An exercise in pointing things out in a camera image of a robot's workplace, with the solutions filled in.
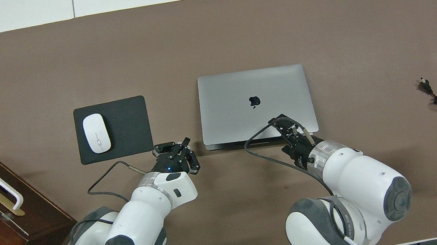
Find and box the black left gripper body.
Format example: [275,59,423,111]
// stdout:
[148,149,192,180]

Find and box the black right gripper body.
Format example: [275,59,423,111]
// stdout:
[282,133,320,174]

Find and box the silver laptop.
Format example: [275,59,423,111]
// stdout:
[193,59,320,153]

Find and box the black mouse pad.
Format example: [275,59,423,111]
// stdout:
[72,94,155,166]

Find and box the white computer mouse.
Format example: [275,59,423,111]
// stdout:
[81,112,113,156]

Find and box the brown table mat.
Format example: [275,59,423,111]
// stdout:
[0,0,437,245]

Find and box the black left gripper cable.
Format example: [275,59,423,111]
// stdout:
[83,155,159,208]

